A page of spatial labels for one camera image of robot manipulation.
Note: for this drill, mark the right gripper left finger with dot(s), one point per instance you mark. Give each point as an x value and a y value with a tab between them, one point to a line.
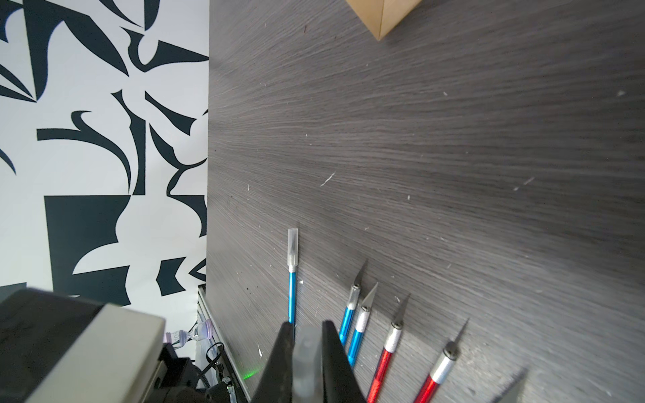
275	384

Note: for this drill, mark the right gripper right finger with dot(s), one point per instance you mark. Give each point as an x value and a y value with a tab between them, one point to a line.
340	385

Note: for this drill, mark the blue knife capped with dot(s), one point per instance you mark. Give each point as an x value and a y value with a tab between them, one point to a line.
361	326

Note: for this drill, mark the blue carving knife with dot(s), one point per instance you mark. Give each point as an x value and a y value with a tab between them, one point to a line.
514	390
352	304

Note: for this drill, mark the red knife capped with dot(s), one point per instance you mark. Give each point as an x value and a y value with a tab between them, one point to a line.
441	369

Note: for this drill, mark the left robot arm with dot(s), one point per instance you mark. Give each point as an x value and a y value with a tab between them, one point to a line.
65	349

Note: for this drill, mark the wooden picture frame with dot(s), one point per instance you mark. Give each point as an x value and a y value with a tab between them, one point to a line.
381	16

